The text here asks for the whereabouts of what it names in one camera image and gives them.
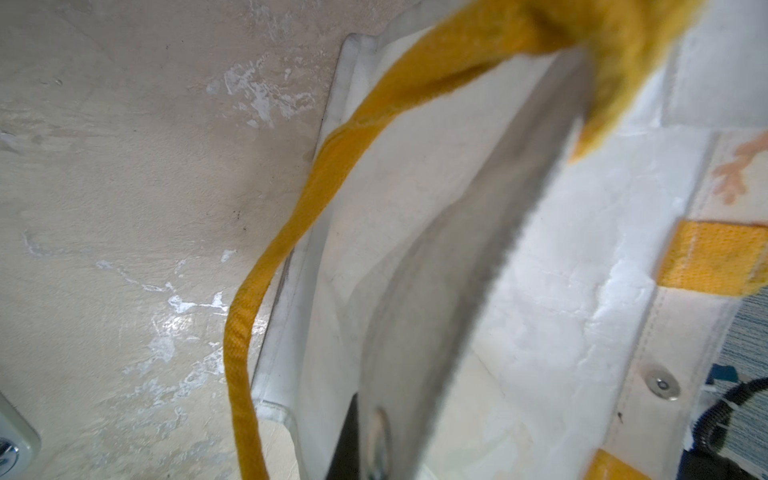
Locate white tote bag yellow handles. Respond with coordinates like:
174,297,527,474
223,1,767,479

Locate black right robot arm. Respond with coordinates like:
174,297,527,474
677,377,767,480

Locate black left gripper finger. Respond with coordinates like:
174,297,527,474
327,48,594,479

